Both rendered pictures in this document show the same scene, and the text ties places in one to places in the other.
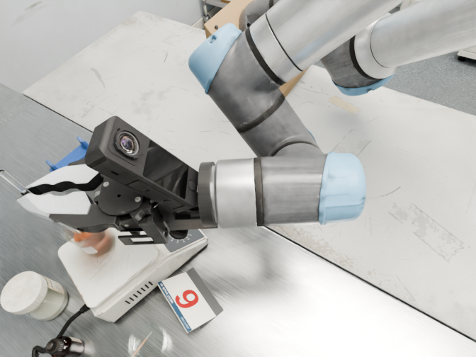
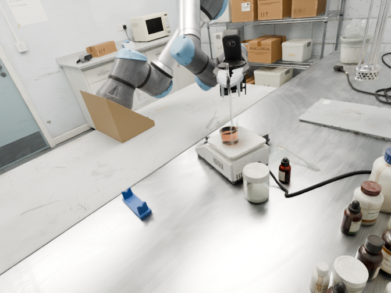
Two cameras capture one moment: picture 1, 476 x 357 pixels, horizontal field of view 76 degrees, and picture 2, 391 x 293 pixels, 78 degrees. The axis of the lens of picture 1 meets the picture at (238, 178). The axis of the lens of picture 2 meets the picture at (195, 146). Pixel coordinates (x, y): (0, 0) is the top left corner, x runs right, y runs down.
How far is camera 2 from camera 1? 0.80 m
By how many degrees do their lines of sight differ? 57
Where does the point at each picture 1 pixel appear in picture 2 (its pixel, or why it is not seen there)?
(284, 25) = (194, 25)
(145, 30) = (8, 182)
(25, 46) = not seen: outside the picture
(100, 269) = (245, 140)
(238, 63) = (194, 40)
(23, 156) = (106, 249)
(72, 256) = (236, 150)
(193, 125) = (142, 149)
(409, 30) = not seen: hidden behind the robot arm
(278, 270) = (243, 122)
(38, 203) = (236, 75)
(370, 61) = (169, 70)
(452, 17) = not seen: hidden behind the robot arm
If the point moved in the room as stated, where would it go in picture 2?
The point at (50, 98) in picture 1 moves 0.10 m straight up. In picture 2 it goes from (34, 243) to (11, 214)
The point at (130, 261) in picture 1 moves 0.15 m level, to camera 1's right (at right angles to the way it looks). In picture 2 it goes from (241, 132) to (240, 110)
